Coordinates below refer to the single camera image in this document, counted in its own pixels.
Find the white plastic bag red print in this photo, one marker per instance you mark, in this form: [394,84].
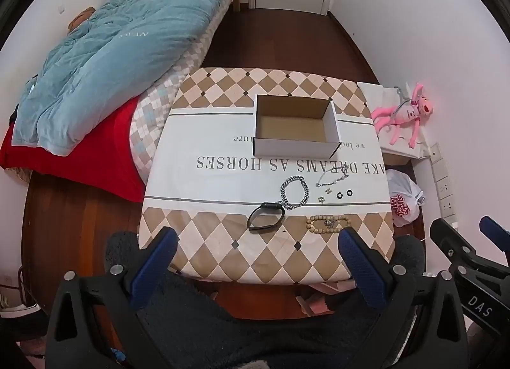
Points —
[402,201]

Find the white wall socket row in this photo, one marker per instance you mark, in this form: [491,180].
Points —
[444,189]

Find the checkered bedsheet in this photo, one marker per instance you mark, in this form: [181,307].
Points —
[147,122]

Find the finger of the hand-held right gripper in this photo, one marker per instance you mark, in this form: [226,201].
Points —
[496,233]
[452,241]

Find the pink plush toy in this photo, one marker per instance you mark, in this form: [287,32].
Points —
[408,114]

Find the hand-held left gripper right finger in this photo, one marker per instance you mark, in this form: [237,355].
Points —
[358,265]

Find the red blanket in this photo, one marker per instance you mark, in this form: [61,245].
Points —
[99,161]

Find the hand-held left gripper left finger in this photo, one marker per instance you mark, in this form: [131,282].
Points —
[155,265]

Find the light blue quilt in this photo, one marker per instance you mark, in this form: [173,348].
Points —
[119,58]

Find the white cardboard box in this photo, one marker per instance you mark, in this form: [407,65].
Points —
[293,128]

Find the checkered printed tablecloth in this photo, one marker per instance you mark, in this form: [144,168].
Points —
[223,185]

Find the black smart band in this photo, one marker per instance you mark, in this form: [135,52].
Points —
[253,221]

